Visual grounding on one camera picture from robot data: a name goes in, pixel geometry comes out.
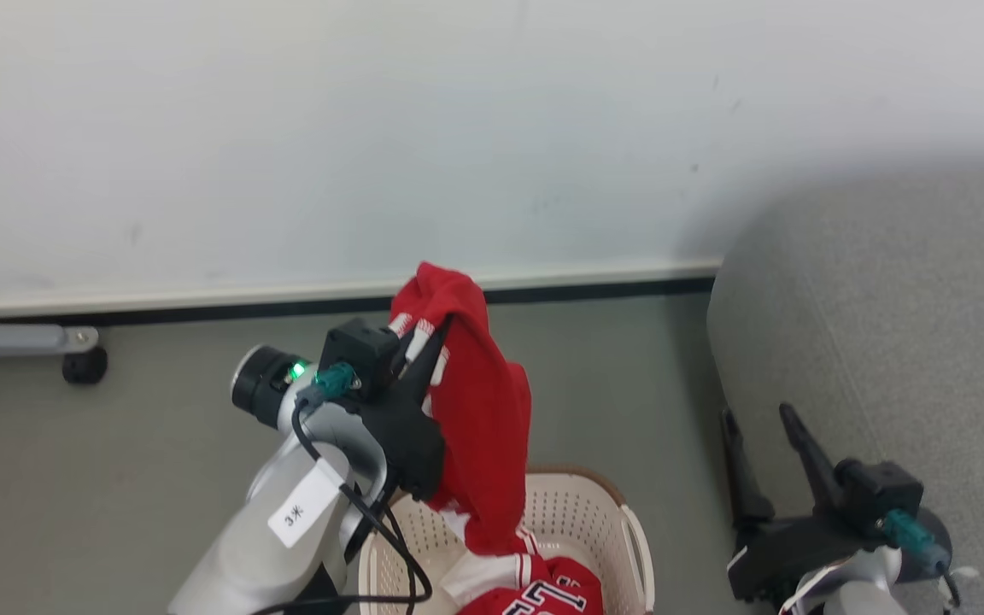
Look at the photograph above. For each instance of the black caster wheel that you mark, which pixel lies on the black caster wheel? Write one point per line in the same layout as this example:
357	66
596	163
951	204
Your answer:
84	366

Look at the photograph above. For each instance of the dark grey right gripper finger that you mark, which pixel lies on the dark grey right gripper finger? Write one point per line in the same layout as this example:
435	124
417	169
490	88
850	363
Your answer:
812	461
744	478

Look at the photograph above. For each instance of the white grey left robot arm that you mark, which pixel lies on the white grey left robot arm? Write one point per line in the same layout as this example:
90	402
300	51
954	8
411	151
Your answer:
261	547

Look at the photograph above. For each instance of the grey fabric sofa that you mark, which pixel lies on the grey fabric sofa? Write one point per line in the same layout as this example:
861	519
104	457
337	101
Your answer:
885	342

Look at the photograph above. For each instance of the grey caster leg with wheel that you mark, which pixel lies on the grey caster leg with wheel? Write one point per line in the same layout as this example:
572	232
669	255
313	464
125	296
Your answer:
5	337

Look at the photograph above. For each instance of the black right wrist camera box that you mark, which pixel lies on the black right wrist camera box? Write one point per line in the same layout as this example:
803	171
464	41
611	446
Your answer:
881	491

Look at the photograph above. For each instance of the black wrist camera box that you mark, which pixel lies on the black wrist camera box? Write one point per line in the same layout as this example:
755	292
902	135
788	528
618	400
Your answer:
881	491
360	350

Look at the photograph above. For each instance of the cream perforated laundry basket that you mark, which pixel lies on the cream perforated laundry basket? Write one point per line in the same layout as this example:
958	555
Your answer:
577	512

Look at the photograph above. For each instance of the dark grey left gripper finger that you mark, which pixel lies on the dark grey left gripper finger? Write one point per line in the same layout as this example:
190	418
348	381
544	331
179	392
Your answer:
432	359

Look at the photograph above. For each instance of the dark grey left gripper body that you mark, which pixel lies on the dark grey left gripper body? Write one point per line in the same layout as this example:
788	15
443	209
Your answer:
407	436

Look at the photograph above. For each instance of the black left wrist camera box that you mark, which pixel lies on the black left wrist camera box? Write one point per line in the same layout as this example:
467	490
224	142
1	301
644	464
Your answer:
360	350

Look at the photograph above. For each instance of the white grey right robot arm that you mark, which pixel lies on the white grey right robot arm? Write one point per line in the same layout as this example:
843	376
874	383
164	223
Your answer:
863	589

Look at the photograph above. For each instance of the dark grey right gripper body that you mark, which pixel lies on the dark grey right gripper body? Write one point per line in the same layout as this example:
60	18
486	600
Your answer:
791	551

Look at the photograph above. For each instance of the red white sports jersey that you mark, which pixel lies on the red white sports jersey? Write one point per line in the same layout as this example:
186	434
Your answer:
483	410

